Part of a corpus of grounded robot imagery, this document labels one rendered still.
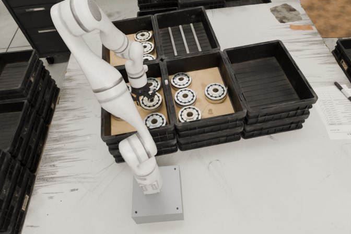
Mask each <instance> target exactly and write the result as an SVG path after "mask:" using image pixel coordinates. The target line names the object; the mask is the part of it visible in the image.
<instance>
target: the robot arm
mask: <svg viewBox="0 0 351 234"><path fill-rule="evenodd" d="M51 18H52V21H53V23H54V25H55V27H56V29H57V31H58V33H59V34H60V36H61V37H62V39H63V41H64V42H65V44H66V45H67V47H68V48H69V50H70V51H71V53H72V55H73V56H74V58H75V59H76V61H77V63H78V64H79V66H80V68H81V70H82V71H83V73H84V75H85V77H86V78H87V80H88V82H89V84H90V86H91V88H92V91H93V92H94V94H95V96H96V98H97V100H98V102H99V104H100V105H101V106H102V107H103V108H104V109H105V110H106V111H108V112H110V113H112V114H113V115H115V116H117V117H119V118H121V119H123V120H125V121H126V122H128V123H129V124H130V125H132V126H133V127H134V128H135V129H136V130H137V133H135V134H133V135H131V136H130V137H128V138H126V139H124V140H122V141H121V142H120V143H119V150H120V153H121V155H122V157H123V159H124V160H125V162H126V163H127V164H128V166H129V167H130V169H131V171H132V173H133V175H134V177H135V179H136V180H137V182H138V184H139V186H140V187H141V189H142V191H143V193H144V194H145V195H146V194H153V193H159V192H160V188H161V187H162V183H163V181H162V176H161V173H160V171H159V168H158V165H157V162H156V159H155V156H154V155H155V154H156V153H157V147H156V144H155V142H154V140H153V138H152V136H151V134H150V133H149V131H148V129H147V127H146V125H145V123H144V122H143V120H142V118H141V116H140V114H139V112H138V110H137V108H136V106H135V104H134V101H136V103H137V105H138V106H139V107H140V106H141V105H140V100H139V97H141V96H145V97H146V98H147V99H148V101H149V102H152V100H151V99H152V98H155V94H156V91H157V90H156V86H153V87H150V86H149V84H148V80H147V76H146V73H145V72H146V71H148V67H147V65H143V56H144V47H143V45H142V44H141V43H140V42H137V41H131V40H129V38H128V37H127V36H126V35H125V34H124V33H122V32H121V31H120V30H119V29H118V28H116V27H115V26H114V24H113V23H112V22H111V21H110V19H109V18H108V17H107V16H106V14H105V13H104V12H103V11H102V10H101V8H100V7H99V6H98V5H97V4H96V2H95V1H94V0H64V1H62V2H60V3H57V4H55V5H54V6H52V8H51ZM95 29H98V30H100V40H101V42H102V44H103V45H104V46H105V47H106V48H108V49H109V50H111V51H113V52H114V54H115V55H116V56H117V57H120V58H122V59H128V60H127V61H126V63H125V69H126V72H127V75H128V80H129V82H130V86H131V90H130V91H129V90H128V88H127V85H126V83H125V81H124V79H123V77H122V75H121V73H120V72H119V71H118V70H117V69H116V68H114V67H113V66H112V65H110V64H109V63H107V62H106V61H104V60H103V59H101V58H100V57H99V56H97V55H96V54H95V53H94V52H93V51H92V50H91V49H90V48H89V46H88V45H87V44H86V42H85V41H84V39H83V38H82V35H84V34H87V33H90V32H92V31H94V30H95ZM150 90H151V91H152V93H151V95H150V94H149V91H150ZM132 93H133V94H134V95H136V97H134V96H133V95H132Z"/></svg>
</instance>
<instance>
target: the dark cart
mask: <svg viewBox="0 0 351 234"><path fill-rule="evenodd" d="M62 1H64V0H2V2H3V3H4V5H5V7H6V8H7V10H8V11H9V13H10V14H11V16H12V17H13V19H14V21H15V22H16V24H17V25H18V27H19V28H20V30H21V31H22V33H23V34H24V36H25V37H26V39H27V40H28V42H29V44H30V45H31V47H32V48H33V49H35V50H36V52H37V53H36V55H38V56H39V57H38V58H39V59H41V58H46V60H47V62H48V63H49V64H53V63H54V58H53V57H57V56H67V55H71V51H70V50H69V48H68V47H67V45H66V44H65V42H64V41H63V39H62V37H61V36H60V34H59V33H58V31H57V29H56V27H55V25H54V23H53V21H52V18H51V8H52V6H54V5H55V4H57V3H60V2H62Z"/></svg>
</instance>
